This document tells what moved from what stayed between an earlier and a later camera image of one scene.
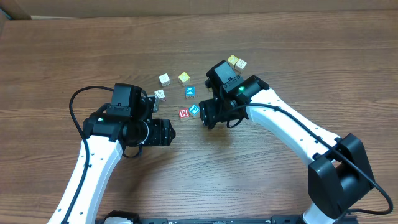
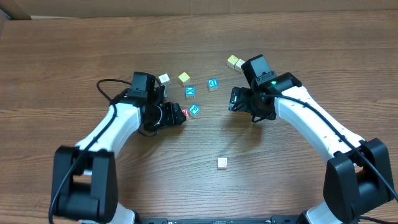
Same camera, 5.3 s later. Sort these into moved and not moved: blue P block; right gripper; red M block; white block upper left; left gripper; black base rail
Moved: right gripper; left gripper
Not moved: blue P block; black base rail; white block upper left; red M block
